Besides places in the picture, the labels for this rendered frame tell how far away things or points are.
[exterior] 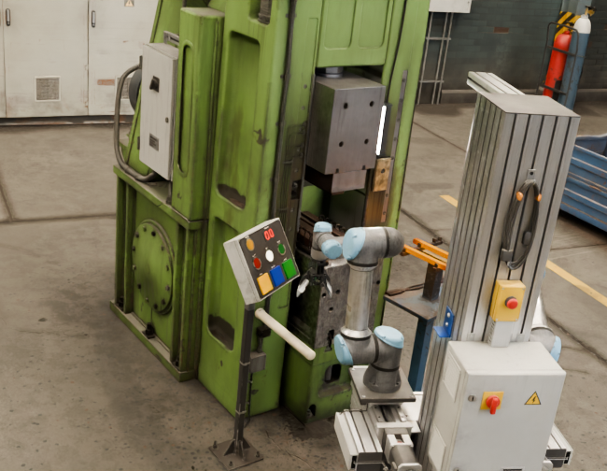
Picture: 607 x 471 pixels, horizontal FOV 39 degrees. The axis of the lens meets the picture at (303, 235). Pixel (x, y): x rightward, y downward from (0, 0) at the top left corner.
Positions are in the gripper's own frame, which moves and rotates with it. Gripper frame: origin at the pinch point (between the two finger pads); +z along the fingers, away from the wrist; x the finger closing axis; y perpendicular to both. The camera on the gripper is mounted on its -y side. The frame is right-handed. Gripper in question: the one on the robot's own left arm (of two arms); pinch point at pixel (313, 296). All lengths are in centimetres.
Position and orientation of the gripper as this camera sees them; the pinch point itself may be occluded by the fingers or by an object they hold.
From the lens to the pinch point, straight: 378.7
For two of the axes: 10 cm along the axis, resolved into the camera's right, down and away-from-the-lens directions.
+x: 9.8, 0.3, 1.9
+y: 1.6, 4.0, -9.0
